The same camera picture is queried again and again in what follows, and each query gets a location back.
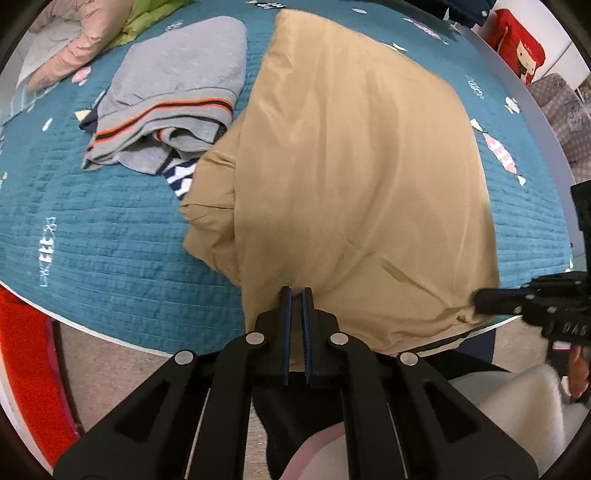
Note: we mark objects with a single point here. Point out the tan jacket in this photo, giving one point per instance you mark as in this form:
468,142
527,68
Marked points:
346,161

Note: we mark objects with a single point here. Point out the green and pink duvet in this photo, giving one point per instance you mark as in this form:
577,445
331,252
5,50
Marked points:
69,46

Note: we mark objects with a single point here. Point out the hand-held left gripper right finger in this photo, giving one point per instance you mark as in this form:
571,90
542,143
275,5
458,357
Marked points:
307,337

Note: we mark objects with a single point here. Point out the white and blue pillow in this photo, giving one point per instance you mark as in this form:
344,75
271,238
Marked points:
21,101

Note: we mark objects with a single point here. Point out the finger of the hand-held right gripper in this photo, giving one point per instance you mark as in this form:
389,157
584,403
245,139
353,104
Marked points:
498,300

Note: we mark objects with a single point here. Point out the person's right hand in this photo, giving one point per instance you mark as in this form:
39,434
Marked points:
577,369

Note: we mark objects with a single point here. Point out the red doll print cushion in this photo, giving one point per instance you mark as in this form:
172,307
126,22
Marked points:
512,37

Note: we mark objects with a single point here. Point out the red cloth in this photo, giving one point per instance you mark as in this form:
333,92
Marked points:
27,350

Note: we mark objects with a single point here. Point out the person's white garment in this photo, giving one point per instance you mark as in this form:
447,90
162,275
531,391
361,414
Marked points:
508,415

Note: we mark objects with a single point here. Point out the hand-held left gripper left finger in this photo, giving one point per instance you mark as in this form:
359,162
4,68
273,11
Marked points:
287,332

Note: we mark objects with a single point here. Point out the grey sweater with orange stripe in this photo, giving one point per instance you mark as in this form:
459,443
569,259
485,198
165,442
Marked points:
184,60

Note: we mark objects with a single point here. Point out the navy and white striped garment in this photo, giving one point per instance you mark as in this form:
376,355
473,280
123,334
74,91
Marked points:
182,177

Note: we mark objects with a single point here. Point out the grey animal print cushion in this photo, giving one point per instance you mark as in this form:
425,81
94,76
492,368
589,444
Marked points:
563,115

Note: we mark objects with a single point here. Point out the navy and yellow puffer jacket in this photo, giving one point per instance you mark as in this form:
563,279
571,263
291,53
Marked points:
466,11

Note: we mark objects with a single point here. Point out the teal candy print bed blanket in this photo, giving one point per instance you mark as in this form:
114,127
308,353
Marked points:
115,221

